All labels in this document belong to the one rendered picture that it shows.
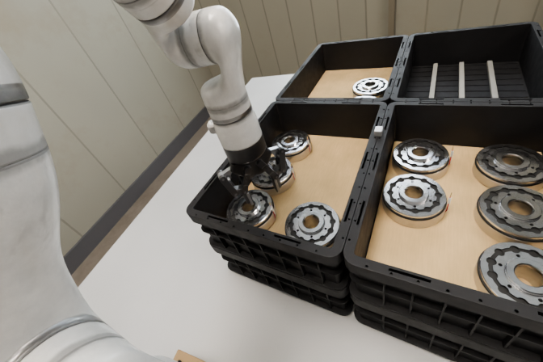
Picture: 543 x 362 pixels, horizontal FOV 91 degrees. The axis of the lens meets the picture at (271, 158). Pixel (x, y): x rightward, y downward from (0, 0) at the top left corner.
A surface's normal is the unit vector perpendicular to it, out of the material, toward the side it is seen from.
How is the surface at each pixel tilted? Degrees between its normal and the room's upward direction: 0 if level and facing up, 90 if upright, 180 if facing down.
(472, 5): 90
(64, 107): 90
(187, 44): 77
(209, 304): 0
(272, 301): 0
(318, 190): 0
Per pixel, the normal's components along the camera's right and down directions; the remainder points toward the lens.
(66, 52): 0.90, 0.04
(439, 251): -0.25, -0.74
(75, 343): 0.09, -0.99
